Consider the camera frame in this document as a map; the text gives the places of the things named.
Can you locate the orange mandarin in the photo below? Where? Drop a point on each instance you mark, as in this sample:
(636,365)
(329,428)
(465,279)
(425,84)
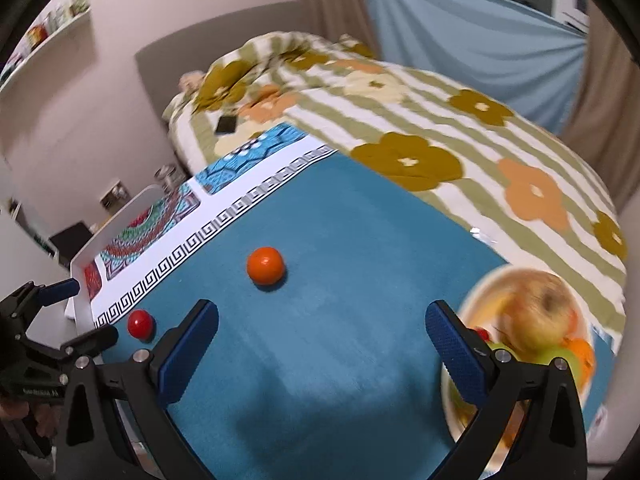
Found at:
(265,266)
(584,362)

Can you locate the light blue curtain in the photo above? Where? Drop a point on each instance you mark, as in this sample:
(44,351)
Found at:
(512,53)

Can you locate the floral striped quilt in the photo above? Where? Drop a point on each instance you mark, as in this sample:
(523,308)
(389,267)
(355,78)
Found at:
(467,155)

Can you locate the red fruit in bowl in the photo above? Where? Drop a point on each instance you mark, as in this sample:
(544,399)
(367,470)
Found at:
(483,334)

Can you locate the black box on floor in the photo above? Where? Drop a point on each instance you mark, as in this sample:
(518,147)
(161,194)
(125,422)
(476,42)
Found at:
(70,241)

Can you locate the yellow-red apple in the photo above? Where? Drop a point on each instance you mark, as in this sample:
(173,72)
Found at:
(539,313)

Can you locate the black phone on quilt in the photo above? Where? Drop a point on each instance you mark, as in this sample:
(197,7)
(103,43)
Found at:
(226,124)

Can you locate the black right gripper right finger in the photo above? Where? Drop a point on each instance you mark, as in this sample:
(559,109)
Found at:
(551,441)

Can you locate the grey headboard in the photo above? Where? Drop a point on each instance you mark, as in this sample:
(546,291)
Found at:
(162,63)

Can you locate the teal patterned cloth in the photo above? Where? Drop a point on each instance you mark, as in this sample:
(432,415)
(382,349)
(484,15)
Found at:
(327,374)

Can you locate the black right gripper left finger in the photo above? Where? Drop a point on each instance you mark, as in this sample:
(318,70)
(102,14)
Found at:
(93,442)

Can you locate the wall shelf with jars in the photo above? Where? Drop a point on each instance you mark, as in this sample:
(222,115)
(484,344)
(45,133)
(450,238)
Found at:
(58,20)

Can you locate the cream plate with yellow centre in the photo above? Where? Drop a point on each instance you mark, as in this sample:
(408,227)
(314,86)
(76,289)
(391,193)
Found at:
(480,303)

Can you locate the small red tomato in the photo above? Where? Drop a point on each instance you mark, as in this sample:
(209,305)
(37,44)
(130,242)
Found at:
(140,325)

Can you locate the fingers of the left gripper seen opposite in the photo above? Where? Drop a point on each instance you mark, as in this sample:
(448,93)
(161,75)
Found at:
(19,310)

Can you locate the small foil snack packet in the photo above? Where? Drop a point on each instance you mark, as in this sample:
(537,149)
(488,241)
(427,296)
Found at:
(481,236)

